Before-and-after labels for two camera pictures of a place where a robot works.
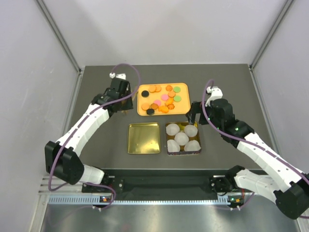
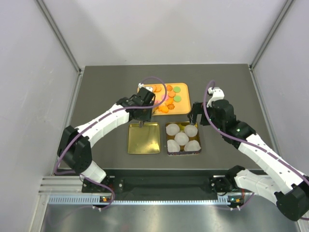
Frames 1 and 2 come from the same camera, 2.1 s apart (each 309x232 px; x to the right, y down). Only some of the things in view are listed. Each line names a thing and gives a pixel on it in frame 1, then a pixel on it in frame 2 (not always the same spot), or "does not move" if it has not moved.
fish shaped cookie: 170,101 does not move
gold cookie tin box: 183,138 does not move
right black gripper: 196,108 does not move
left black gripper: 128,106 → 147,117
